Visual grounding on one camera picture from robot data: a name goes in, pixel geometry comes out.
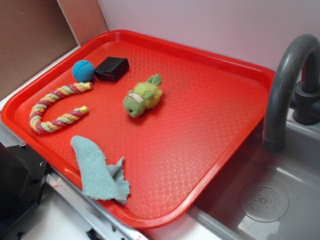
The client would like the blue knitted ball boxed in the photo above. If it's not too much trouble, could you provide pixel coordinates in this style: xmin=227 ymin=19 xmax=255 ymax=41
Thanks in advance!
xmin=72 ymin=60 xmax=95 ymax=83

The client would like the red plastic tray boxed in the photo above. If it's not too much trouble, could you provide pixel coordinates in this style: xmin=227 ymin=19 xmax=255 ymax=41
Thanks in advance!
xmin=0 ymin=30 xmax=275 ymax=229

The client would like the green plush toy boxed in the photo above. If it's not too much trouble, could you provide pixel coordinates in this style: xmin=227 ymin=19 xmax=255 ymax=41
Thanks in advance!
xmin=123 ymin=74 xmax=163 ymax=118

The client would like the black rectangular block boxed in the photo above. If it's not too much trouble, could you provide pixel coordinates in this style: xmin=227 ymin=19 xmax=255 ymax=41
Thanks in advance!
xmin=94 ymin=56 xmax=130 ymax=82

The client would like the light blue cloth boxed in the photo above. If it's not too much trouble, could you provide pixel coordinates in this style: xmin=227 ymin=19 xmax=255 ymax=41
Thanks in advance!
xmin=70 ymin=136 xmax=131 ymax=205

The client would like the grey sink basin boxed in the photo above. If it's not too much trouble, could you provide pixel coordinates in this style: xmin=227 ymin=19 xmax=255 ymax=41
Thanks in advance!
xmin=187 ymin=119 xmax=320 ymax=240

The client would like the round sink drain cover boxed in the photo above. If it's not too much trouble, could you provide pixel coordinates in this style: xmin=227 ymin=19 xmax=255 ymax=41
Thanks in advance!
xmin=239 ymin=181 xmax=289 ymax=223

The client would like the brown cardboard panel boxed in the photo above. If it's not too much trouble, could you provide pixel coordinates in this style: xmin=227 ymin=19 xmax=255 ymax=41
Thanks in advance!
xmin=0 ymin=0 xmax=108 ymax=100

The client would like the grey curved faucet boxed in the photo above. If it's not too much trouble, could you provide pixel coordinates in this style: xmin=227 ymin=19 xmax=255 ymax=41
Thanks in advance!
xmin=262 ymin=34 xmax=320 ymax=153

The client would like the multicolour twisted rope toy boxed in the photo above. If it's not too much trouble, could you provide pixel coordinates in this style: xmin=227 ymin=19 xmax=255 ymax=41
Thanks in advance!
xmin=29 ymin=82 xmax=93 ymax=134

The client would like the dark faucet handle base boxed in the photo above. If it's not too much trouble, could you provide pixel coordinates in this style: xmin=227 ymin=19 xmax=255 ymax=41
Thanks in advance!
xmin=292 ymin=81 xmax=320 ymax=126

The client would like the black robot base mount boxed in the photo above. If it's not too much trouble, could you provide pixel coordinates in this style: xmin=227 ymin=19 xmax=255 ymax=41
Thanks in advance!
xmin=0 ymin=144 xmax=49 ymax=239

